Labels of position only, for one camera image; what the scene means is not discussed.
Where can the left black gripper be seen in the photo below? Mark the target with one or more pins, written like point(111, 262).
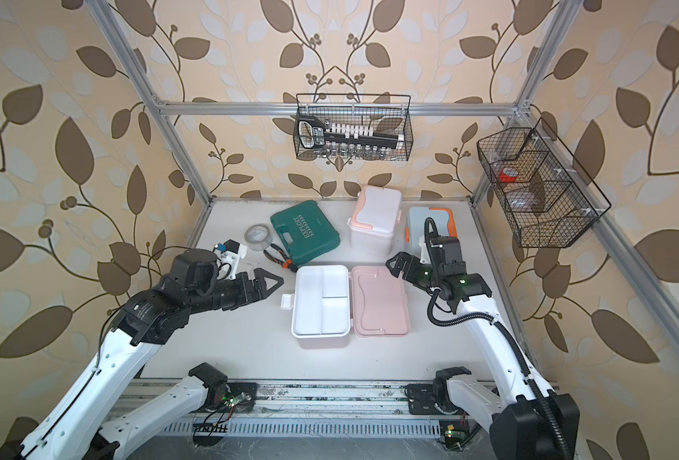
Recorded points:
point(257, 291)

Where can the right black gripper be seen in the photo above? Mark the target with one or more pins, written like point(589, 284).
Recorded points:
point(405, 257)

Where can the blue box orange trim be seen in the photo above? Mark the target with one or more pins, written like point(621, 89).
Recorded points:
point(414, 229)

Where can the white box pink trim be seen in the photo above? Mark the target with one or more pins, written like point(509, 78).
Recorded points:
point(374, 220)

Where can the pink first aid box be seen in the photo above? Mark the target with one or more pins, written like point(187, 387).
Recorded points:
point(379, 304)

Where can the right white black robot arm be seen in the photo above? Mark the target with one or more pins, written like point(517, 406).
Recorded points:
point(524, 416)

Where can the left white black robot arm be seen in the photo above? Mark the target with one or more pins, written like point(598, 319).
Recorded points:
point(78, 428)

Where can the orange black pliers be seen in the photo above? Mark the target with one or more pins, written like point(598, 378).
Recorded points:
point(278, 255)

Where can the green plastic tool case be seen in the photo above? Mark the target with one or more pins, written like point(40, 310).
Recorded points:
point(305, 232)

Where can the red tape roll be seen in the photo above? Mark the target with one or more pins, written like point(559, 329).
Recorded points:
point(508, 175)

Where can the grey duct tape roll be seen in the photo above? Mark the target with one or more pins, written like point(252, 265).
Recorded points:
point(258, 237)

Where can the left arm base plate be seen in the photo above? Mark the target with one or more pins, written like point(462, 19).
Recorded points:
point(227, 396)

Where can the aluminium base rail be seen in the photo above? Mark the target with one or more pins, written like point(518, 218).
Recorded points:
point(301, 398)

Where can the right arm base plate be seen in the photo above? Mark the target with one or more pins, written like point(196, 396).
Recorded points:
point(433, 398)

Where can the right wire basket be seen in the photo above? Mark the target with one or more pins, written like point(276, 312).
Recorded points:
point(555, 199)

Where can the wire basket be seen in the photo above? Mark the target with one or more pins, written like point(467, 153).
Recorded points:
point(386, 113)
point(555, 199)

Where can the black socket set rail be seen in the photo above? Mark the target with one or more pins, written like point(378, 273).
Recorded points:
point(314, 134)

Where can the back wire basket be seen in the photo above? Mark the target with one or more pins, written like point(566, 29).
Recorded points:
point(386, 113)

